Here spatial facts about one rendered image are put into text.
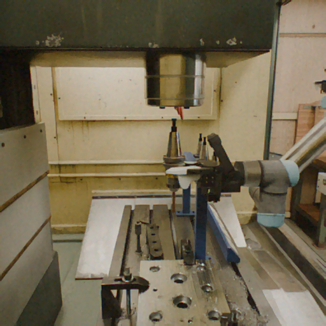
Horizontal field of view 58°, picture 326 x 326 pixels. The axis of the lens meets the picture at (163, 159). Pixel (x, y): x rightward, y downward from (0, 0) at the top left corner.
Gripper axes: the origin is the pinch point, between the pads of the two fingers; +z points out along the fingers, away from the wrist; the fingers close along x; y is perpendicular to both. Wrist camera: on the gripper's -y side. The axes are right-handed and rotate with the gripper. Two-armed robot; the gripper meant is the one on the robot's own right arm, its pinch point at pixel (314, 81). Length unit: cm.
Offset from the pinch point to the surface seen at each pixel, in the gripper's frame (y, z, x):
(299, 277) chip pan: 83, -63, -63
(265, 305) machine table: 55, -100, -103
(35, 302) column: 52, -72, -171
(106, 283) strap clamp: 38, -93, -146
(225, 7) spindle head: -26, -103, -110
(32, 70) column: -22, -61, -156
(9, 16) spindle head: -30, -94, -153
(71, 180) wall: 39, 21, -161
